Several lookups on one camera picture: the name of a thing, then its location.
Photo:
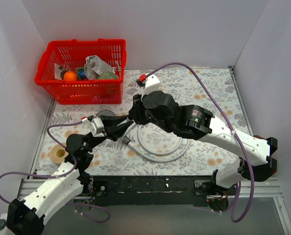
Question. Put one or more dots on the white box device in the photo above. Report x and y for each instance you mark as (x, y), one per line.
(3, 227)

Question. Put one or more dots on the brown tape roll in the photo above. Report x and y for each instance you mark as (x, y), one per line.
(57, 154)

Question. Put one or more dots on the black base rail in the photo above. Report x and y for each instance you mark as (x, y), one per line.
(150, 190)

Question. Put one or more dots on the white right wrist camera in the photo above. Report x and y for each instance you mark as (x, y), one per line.
(150, 84)

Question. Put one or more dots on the orange fruit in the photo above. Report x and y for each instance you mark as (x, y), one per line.
(70, 76)

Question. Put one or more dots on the green round fruit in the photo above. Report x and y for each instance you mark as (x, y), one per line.
(108, 76)

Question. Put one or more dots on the crumpled grey paper bag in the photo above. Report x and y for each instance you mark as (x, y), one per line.
(95, 66)

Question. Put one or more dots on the red plastic basket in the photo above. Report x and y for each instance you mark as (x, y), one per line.
(62, 56)

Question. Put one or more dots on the floral table mat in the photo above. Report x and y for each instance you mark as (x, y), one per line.
(155, 151)

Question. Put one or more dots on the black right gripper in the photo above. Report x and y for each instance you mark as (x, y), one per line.
(135, 110)

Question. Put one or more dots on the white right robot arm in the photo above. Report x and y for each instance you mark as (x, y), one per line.
(194, 122)

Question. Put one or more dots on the grey shower head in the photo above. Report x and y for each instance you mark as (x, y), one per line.
(109, 113)

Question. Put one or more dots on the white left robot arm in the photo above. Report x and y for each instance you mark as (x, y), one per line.
(30, 215)

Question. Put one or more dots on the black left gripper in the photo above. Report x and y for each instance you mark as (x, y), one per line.
(105, 128)

